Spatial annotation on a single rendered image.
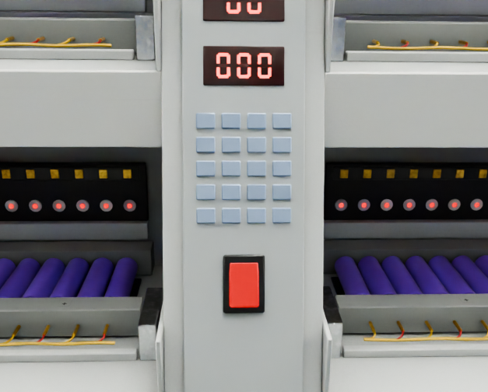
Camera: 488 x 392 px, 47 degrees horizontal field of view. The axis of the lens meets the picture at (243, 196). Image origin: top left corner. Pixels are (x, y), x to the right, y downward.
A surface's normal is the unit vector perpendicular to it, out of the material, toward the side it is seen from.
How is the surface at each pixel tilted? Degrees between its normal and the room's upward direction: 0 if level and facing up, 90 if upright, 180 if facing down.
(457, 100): 107
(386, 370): 17
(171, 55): 90
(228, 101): 90
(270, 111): 90
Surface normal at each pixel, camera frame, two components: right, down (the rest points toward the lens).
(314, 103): 0.04, 0.05
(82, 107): 0.04, 0.35
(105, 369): 0.01, -0.94
